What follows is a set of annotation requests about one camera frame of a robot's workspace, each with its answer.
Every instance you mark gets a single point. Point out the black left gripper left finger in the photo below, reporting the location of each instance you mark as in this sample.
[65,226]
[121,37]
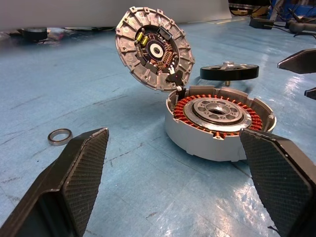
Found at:
[74,177]

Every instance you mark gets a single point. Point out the small dark round base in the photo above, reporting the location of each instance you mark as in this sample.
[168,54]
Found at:
[34,33]

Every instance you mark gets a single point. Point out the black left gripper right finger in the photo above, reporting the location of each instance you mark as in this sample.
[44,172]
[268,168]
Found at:
[279,177]

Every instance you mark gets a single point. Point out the white backdrop panel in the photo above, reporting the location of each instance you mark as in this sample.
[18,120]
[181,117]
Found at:
[74,12]

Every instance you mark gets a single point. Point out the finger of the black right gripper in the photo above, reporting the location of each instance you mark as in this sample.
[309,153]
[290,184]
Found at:
[301,61]
[311,93]

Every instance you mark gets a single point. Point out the black box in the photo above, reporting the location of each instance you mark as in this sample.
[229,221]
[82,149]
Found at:
[260,23]

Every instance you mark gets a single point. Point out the black rotor wheel with spokes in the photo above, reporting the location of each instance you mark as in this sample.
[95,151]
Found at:
[212,74]

